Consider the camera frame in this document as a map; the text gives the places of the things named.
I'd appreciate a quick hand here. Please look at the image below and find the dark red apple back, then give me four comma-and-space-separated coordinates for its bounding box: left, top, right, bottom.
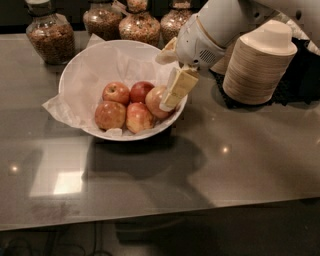
130, 81, 154, 103

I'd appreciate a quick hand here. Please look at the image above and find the glass jar of cereal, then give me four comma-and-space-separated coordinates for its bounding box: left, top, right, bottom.
119, 0, 160, 47
25, 0, 75, 65
83, 0, 122, 41
160, 0, 192, 44

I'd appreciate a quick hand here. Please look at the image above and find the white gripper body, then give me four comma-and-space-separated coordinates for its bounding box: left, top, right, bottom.
175, 14, 225, 69

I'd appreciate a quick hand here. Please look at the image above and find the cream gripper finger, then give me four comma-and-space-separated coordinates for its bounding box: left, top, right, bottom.
159, 66, 199, 112
155, 37, 177, 65

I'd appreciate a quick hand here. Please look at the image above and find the stack of paper bowls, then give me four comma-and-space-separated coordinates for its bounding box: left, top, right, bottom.
223, 20, 297, 105
210, 42, 236, 75

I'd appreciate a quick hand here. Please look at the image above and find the front stack of paper bowls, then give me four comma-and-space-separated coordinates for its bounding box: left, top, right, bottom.
223, 20, 297, 105

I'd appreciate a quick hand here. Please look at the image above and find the back stack of paper bowls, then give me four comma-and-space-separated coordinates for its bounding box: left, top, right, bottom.
210, 42, 236, 75

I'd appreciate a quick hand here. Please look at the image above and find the white paper liner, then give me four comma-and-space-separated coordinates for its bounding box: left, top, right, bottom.
42, 33, 183, 138

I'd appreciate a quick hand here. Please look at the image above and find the glass jar of cereal left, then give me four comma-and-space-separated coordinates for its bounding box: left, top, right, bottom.
25, 0, 75, 65

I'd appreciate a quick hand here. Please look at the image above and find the white bowl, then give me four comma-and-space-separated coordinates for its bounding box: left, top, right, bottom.
58, 39, 188, 142

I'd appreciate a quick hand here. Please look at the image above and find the red-yellow apple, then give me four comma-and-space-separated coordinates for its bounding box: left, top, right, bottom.
95, 101, 126, 130
126, 103, 154, 134
145, 86, 173, 120

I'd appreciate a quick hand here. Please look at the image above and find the red apple back left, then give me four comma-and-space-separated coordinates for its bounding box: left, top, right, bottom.
102, 82, 130, 105

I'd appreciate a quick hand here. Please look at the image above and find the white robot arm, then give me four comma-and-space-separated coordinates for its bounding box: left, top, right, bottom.
156, 0, 320, 112

